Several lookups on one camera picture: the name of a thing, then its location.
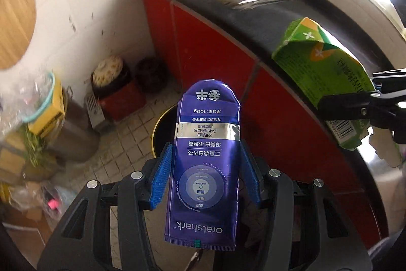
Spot red box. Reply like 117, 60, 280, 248
98, 81, 147, 122

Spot red cabinet door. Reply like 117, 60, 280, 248
240, 63, 390, 238
171, 1, 260, 102
140, 0, 174, 70

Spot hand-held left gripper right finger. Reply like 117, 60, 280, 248
239, 144, 371, 271

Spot grey metal cylinder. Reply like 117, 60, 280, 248
47, 96, 101, 164

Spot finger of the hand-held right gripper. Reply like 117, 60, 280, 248
372, 68, 406, 91
318, 91, 406, 145

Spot green drink carton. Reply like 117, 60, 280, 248
272, 18, 378, 151

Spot green leafy vegetables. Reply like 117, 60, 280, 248
17, 126, 49, 165

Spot clear container with teal rim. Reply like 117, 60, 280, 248
0, 69, 56, 140

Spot pot of sliced lotus root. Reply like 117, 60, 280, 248
91, 56, 125, 89

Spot small grey grille appliance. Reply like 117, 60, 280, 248
84, 93, 106, 132

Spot brown cardboard box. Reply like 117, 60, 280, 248
0, 204, 54, 248

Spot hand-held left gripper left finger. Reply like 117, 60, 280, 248
37, 144, 173, 271

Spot black bin with yellow rim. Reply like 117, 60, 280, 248
151, 104, 179, 161

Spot yellow cardboard box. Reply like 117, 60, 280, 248
27, 74, 66, 136

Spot dark round pot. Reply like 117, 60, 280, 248
136, 57, 169, 94

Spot round wooden board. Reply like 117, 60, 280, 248
0, 0, 37, 70

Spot purple toothpaste box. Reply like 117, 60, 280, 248
164, 79, 242, 252

